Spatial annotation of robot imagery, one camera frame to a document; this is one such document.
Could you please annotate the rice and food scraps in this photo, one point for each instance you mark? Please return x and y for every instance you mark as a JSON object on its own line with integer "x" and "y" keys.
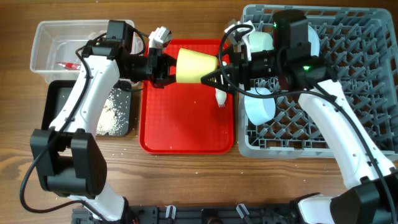
{"x": 114, "y": 119}

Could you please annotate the red snack wrapper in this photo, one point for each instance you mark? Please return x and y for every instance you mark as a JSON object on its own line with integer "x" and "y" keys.
{"x": 69, "y": 65}

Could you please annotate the white plastic fork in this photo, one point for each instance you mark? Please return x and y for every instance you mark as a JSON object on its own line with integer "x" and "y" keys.
{"x": 220, "y": 97}

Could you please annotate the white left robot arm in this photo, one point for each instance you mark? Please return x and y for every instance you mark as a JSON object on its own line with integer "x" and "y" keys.
{"x": 67, "y": 158}

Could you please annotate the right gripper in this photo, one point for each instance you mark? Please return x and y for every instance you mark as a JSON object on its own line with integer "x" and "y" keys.
{"x": 239, "y": 68}

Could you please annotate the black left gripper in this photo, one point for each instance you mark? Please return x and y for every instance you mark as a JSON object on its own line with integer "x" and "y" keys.
{"x": 158, "y": 61}

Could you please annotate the yellow cup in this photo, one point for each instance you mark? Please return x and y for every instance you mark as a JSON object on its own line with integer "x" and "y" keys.
{"x": 192, "y": 66}

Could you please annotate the clear plastic waste bin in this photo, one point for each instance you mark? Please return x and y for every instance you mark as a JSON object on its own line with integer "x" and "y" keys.
{"x": 57, "y": 41}

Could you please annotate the light blue plate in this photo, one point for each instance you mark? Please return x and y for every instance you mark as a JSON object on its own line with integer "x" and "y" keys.
{"x": 313, "y": 38}

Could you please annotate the green bowl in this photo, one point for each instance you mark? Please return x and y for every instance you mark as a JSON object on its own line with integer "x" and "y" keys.
{"x": 260, "y": 41}

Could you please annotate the light blue bowl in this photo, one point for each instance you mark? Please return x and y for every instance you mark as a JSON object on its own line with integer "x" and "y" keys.
{"x": 259, "y": 110}

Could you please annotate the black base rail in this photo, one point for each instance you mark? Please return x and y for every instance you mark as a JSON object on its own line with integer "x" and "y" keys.
{"x": 274, "y": 213}

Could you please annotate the grey dishwasher rack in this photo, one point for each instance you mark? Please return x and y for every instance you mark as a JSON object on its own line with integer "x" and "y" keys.
{"x": 360, "y": 45}

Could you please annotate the black plastic tray bin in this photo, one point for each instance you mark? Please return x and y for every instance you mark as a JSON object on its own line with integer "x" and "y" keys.
{"x": 57, "y": 95}

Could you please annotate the red serving tray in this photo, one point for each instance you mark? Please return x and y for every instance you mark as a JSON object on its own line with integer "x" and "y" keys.
{"x": 185, "y": 119}

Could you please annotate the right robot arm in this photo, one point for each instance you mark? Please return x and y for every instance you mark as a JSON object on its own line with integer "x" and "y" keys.
{"x": 369, "y": 176}

